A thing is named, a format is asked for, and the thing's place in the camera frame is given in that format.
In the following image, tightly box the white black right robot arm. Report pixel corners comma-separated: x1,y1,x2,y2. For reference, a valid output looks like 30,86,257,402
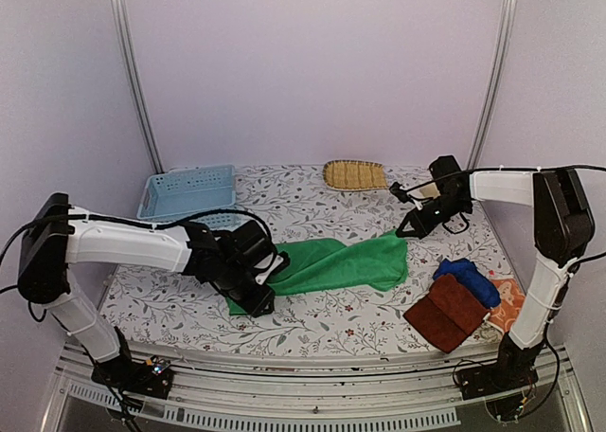
388,156,596,390

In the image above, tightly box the left aluminium frame post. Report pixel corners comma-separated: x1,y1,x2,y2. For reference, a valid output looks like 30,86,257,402
110,0,164,173

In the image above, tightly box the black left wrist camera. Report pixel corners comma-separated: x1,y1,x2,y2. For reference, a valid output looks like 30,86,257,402
233,221,277,272

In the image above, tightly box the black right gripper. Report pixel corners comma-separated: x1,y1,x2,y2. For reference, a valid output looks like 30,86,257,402
397,192,471,239

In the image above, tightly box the cream cylindrical cup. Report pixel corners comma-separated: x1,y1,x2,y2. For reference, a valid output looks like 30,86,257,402
418,184,440,199

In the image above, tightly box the light blue plastic basket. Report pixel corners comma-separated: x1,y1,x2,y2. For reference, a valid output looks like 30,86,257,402
136,165,236,223

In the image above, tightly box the aluminium frame post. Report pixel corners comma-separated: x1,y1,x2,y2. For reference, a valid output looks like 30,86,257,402
467,0,518,169
110,0,164,173

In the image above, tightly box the right aluminium frame post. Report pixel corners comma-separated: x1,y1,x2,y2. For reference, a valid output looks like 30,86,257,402
467,0,518,169

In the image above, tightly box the aluminium front rail base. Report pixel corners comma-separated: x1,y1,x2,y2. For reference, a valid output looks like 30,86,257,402
40,341,593,432

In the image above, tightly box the green microfiber towel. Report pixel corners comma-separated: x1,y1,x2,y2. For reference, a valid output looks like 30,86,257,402
223,228,409,317

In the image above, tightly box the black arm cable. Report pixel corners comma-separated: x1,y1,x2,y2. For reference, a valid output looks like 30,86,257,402
0,207,274,324
390,164,606,422

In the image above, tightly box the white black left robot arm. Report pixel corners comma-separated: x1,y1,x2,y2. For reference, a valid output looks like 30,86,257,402
17,192,290,388

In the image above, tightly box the blue rolled towel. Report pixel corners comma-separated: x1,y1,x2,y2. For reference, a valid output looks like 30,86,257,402
432,259,501,309

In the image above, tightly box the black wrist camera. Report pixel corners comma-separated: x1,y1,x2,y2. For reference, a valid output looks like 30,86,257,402
429,154,461,179
233,221,277,272

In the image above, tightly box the orange patterned towel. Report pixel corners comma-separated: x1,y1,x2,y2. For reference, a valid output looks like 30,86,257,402
488,278,526,333

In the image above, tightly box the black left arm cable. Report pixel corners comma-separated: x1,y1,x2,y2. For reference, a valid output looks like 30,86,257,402
0,207,274,324

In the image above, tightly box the woven bamboo tray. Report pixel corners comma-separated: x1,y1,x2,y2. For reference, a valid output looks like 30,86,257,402
323,160,388,191

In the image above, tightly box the brown folded towel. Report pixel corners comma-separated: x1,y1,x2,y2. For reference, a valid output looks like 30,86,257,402
404,274,489,353

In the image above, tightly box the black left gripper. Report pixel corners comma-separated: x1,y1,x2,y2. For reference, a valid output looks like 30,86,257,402
217,261,277,319

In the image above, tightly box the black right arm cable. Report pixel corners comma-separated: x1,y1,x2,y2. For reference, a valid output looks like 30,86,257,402
390,164,606,422

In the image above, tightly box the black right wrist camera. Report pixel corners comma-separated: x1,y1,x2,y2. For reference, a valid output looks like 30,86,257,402
429,154,461,179

